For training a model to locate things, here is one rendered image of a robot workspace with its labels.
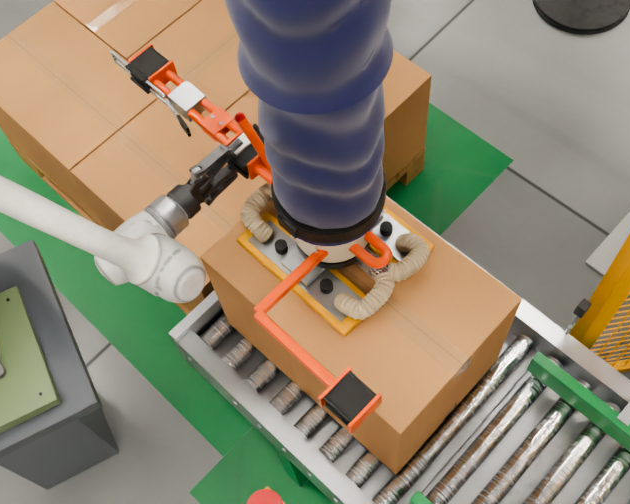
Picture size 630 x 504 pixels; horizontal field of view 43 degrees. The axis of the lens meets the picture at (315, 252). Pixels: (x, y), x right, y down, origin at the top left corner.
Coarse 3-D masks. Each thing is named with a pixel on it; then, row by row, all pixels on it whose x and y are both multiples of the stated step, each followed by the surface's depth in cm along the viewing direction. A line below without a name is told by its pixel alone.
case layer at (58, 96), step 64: (64, 0) 276; (128, 0) 274; (192, 0) 272; (0, 64) 265; (64, 64) 263; (192, 64) 259; (64, 128) 251; (128, 128) 249; (192, 128) 248; (384, 128) 249; (128, 192) 239
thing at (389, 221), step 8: (384, 208) 181; (384, 216) 180; (392, 216) 180; (376, 224) 179; (384, 224) 176; (392, 224) 179; (400, 224) 179; (376, 232) 178; (384, 232) 176; (392, 232) 178; (400, 232) 178; (408, 232) 178; (416, 232) 178; (384, 240) 177; (392, 240) 177; (424, 240) 177; (392, 248) 176; (432, 248) 177; (392, 256) 176; (400, 256) 175
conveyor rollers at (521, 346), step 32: (224, 320) 217; (512, 352) 208; (256, 384) 209; (288, 384) 208; (480, 384) 205; (544, 384) 204; (320, 416) 204; (448, 416) 202; (512, 416) 200; (544, 416) 201; (320, 448) 201; (480, 448) 197; (544, 448) 198; (576, 448) 196; (352, 480) 196; (416, 480) 197; (448, 480) 194; (512, 480) 194; (544, 480) 194; (608, 480) 192
